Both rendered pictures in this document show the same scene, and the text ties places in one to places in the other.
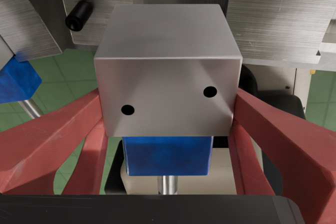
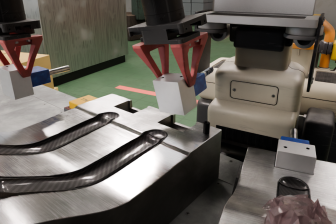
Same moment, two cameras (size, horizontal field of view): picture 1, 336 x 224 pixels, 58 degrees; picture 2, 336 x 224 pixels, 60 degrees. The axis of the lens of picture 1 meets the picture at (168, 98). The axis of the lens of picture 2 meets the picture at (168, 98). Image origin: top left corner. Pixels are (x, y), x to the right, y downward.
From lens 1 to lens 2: 0.38 m
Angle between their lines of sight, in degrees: 46
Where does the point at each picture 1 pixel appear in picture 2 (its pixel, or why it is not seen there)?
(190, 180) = (247, 110)
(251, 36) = (161, 114)
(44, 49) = (256, 150)
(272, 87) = not seen: hidden behind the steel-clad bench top
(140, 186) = (282, 113)
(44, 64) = not seen: outside the picture
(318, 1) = (139, 114)
